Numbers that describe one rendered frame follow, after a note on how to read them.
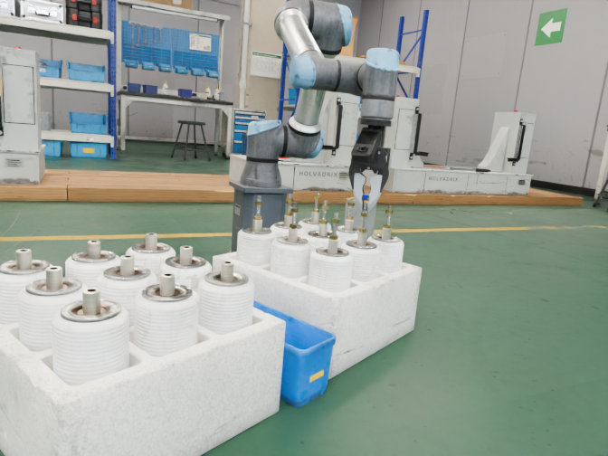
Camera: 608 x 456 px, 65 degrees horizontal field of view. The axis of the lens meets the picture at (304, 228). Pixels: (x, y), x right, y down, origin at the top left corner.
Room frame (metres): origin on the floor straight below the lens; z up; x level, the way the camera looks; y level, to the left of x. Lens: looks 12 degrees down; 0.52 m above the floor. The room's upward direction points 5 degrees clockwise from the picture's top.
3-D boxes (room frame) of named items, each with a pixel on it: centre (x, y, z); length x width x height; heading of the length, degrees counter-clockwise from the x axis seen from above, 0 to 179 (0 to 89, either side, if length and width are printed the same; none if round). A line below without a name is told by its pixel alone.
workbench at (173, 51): (6.54, 1.86, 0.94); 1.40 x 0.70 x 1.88; 116
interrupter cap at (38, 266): (0.75, 0.46, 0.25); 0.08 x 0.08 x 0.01
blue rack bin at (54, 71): (5.19, 2.88, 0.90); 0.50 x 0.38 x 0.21; 24
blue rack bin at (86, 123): (5.38, 2.48, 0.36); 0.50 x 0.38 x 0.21; 26
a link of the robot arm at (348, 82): (1.23, -0.10, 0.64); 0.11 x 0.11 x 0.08; 17
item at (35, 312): (0.68, 0.37, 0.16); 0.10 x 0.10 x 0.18
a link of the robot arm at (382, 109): (1.13, -0.14, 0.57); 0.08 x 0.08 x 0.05
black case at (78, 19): (5.33, 2.49, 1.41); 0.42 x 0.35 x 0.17; 27
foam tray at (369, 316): (1.19, -0.05, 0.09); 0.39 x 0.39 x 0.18; 51
